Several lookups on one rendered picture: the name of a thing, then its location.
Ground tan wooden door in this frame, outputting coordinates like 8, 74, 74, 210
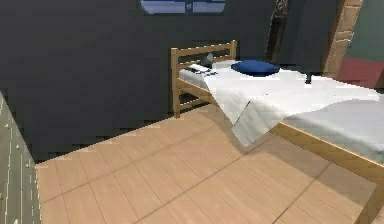
322, 0, 364, 80

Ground blue pillow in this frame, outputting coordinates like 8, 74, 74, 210
230, 59, 281, 78

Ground dark patterned tall frame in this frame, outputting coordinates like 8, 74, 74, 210
265, 0, 290, 64

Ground wooden bed with white sheet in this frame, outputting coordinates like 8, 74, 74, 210
170, 39, 384, 224

